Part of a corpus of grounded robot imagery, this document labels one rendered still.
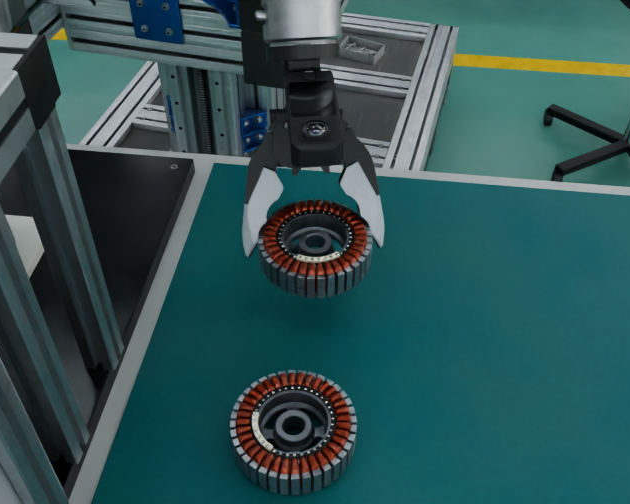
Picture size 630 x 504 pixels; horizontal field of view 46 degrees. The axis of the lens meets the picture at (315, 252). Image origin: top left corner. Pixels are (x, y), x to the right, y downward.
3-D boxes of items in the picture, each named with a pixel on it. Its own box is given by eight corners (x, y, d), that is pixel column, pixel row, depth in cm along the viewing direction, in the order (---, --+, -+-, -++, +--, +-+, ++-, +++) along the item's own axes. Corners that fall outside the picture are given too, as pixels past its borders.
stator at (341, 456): (326, 375, 74) (326, 352, 71) (376, 470, 67) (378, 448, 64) (217, 413, 71) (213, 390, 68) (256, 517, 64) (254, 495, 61)
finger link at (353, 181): (395, 220, 81) (347, 150, 78) (406, 233, 75) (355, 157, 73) (371, 237, 81) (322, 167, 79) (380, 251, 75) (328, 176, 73)
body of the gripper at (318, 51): (341, 161, 80) (336, 44, 77) (351, 173, 72) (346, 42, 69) (269, 165, 80) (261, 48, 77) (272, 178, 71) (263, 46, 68)
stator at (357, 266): (256, 226, 79) (254, 199, 77) (361, 218, 80) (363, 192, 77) (262, 306, 71) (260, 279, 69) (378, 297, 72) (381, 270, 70)
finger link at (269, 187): (249, 245, 80) (290, 169, 78) (249, 260, 74) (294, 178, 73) (223, 232, 79) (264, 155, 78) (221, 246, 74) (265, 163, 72)
